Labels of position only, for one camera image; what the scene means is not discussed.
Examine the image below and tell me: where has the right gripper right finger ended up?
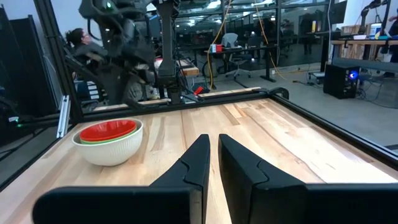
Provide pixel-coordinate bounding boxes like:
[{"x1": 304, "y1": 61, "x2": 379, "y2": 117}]
[{"x1": 218, "y1": 133, "x2": 398, "y2": 224}]

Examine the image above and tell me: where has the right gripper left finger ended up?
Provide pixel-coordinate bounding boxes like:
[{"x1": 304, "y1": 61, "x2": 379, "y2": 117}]
[{"x1": 32, "y1": 133, "x2": 211, "y2": 224}]

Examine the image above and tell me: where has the green plastic bowl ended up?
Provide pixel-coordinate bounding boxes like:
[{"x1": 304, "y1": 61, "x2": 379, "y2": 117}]
[{"x1": 80, "y1": 129, "x2": 138, "y2": 146}]

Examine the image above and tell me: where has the red plastic bowl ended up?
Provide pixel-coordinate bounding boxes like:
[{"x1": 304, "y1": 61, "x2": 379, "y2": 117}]
[{"x1": 79, "y1": 119, "x2": 137, "y2": 142}]

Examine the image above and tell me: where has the white ribbed bowl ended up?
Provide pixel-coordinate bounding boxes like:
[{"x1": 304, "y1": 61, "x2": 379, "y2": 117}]
[{"x1": 72, "y1": 118, "x2": 144, "y2": 167}]

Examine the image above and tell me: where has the black computer tower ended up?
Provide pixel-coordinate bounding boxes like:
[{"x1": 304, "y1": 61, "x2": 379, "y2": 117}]
[{"x1": 323, "y1": 63, "x2": 361, "y2": 100}]

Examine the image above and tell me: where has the grey office chair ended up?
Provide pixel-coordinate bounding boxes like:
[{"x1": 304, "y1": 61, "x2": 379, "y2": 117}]
[{"x1": 221, "y1": 32, "x2": 253, "y2": 80}]

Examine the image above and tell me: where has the black office desk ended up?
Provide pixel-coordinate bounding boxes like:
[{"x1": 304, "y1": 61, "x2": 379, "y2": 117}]
[{"x1": 204, "y1": 45, "x2": 278, "y2": 83}]

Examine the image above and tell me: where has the wooden workbench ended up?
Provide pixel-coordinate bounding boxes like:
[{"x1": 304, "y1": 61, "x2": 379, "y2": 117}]
[{"x1": 330, "y1": 37, "x2": 398, "y2": 62}]

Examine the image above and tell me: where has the person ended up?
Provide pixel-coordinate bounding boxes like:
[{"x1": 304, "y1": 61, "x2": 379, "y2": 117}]
[
  {"x1": 64, "y1": 27, "x2": 109, "y2": 80},
  {"x1": 383, "y1": 7, "x2": 398, "y2": 78}
]

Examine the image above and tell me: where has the black partition panel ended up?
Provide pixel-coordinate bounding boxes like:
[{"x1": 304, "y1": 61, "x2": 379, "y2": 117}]
[{"x1": 0, "y1": 6, "x2": 60, "y2": 147}]

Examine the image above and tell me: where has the silver aluminium bracket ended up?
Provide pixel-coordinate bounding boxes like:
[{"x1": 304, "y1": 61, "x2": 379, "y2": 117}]
[{"x1": 56, "y1": 95, "x2": 72, "y2": 139}]

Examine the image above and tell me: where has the yellow hanging cable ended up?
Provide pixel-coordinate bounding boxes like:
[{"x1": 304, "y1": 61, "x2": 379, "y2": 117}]
[
  {"x1": 206, "y1": 0, "x2": 233, "y2": 91},
  {"x1": 252, "y1": 0, "x2": 287, "y2": 81}
]

